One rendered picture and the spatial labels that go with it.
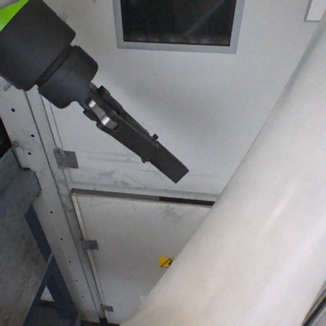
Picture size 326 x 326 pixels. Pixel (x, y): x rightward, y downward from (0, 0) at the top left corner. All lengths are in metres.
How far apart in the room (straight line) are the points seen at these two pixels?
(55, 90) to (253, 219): 0.26
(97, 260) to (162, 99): 0.58
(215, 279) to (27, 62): 0.28
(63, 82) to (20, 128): 0.34
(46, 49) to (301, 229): 0.29
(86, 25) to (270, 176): 0.37
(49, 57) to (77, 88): 0.04
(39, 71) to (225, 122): 0.32
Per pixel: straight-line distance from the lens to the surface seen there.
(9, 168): 0.75
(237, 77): 0.51
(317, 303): 1.14
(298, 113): 0.24
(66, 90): 0.38
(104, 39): 0.51
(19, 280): 0.85
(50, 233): 0.95
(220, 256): 0.24
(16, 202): 0.72
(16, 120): 0.69
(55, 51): 0.36
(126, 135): 0.38
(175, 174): 0.47
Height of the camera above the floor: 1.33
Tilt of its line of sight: 42 degrees down
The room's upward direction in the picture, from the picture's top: straight up
